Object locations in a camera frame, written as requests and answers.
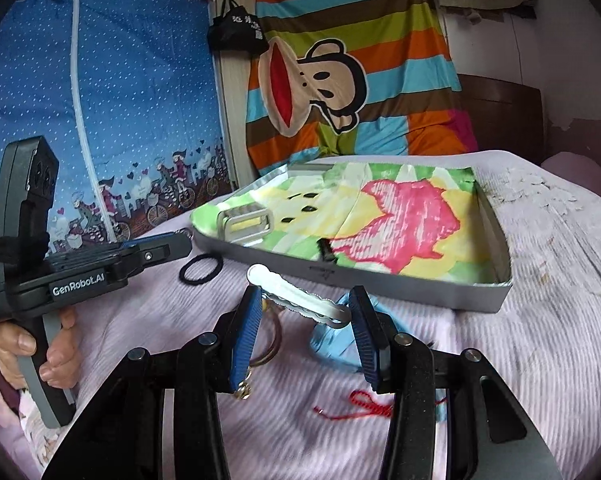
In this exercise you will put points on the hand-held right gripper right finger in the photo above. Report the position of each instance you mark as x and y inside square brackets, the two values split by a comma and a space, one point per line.
[366, 345]

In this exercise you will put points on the black tote bag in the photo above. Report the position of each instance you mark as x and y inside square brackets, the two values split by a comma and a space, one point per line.
[238, 30]

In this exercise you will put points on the striped monkey printed blanket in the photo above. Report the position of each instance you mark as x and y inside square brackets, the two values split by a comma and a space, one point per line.
[380, 50]

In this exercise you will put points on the grey rectangular buckle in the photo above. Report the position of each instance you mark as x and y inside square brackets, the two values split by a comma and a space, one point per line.
[228, 222]

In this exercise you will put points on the blue wrist watch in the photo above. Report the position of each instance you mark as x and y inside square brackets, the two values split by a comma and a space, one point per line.
[330, 347]

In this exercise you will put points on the pink ribbed bed sheet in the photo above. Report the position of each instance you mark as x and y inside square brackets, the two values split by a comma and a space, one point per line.
[545, 340]

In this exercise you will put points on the grey tray colourful lining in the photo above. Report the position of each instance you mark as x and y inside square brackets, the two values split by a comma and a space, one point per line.
[410, 290]

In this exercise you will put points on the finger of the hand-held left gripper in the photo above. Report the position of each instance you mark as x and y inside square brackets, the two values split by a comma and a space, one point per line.
[155, 256]
[155, 239]

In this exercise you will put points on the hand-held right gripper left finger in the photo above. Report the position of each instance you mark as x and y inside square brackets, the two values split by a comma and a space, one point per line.
[244, 342]

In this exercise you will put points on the person's left hand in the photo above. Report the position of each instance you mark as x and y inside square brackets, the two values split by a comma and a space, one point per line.
[60, 355]

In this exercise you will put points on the small black hair clip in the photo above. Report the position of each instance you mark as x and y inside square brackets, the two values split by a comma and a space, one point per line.
[326, 252]

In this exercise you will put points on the dark wooden headboard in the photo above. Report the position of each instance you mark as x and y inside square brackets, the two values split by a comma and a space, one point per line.
[500, 115]

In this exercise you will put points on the colourful printed cloth lining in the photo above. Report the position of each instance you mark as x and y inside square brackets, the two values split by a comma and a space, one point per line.
[405, 220]

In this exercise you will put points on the light wooden cabinet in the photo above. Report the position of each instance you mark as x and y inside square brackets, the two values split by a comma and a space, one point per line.
[233, 110]

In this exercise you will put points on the white hair clip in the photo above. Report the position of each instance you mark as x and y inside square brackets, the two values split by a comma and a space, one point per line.
[300, 300]

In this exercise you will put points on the pink pillow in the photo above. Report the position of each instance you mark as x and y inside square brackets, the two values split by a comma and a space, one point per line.
[575, 172]

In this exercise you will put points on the blue dotted fabric wardrobe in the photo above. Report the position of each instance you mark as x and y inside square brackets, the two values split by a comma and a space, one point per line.
[140, 110]

